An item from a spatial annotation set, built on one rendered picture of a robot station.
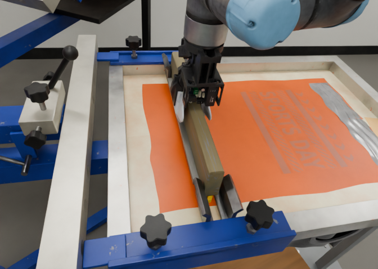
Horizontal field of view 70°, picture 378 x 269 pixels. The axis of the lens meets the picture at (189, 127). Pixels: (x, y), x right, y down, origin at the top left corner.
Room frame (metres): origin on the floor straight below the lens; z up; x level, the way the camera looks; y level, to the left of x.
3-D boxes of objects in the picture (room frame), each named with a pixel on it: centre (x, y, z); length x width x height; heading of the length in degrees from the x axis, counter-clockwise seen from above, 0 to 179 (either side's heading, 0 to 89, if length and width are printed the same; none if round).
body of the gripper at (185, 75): (0.45, -0.01, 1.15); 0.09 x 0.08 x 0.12; 17
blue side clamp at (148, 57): (0.73, 0.11, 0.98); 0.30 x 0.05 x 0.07; 107
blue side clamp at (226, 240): (0.20, -0.05, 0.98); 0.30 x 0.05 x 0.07; 107
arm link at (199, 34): (0.45, -0.01, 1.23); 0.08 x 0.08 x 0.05
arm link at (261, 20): (0.37, -0.07, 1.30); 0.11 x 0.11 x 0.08; 29
